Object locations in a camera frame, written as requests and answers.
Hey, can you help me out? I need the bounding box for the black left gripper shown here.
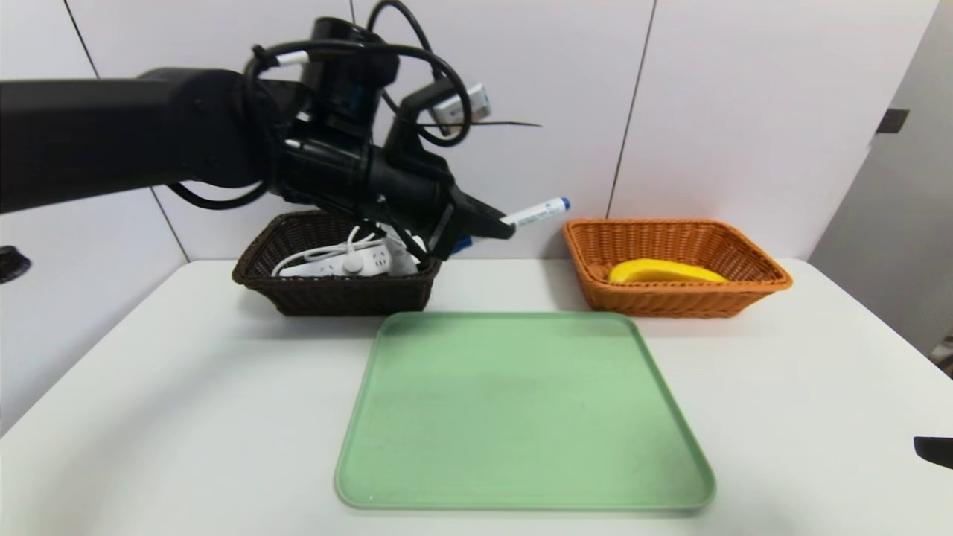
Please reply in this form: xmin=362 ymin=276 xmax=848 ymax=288
xmin=365 ymin=146 xmax=517 ymax=261

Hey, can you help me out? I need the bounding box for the white marker with blue cap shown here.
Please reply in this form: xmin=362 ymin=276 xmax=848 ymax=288
xmin=450 ymin=197 xmax=572 ymax=252

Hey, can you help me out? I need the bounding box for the white power strip with cable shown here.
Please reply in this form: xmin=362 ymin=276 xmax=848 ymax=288
xmin=272 ymin=226 xmax=429 ymax=278

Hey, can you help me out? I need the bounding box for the yellow banana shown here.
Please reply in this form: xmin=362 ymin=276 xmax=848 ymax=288
xmin=608 ymin=258 xmax=730 ymax=285

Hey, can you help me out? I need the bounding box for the dark brown wicker basket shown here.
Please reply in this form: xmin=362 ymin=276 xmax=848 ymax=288
xmin=232 ymin=210 xmax=446 ymax=317

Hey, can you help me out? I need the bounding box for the orange wicker basket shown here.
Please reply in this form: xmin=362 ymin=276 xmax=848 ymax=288
xmin=562 ymin=217 xmax=793 ymax=319

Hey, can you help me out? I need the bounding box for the light green plastic tray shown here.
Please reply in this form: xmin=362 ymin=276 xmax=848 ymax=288
xmin=335 ymin=311 xmax=717 ymax=512

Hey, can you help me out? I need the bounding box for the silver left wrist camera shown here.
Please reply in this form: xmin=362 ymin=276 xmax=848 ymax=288
xmin=430 ymin=83 xmax=493 ymax=124

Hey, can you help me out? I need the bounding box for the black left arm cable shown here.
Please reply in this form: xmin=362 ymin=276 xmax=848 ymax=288
xmin=165 ymin=0 xmax=474 ymax=211

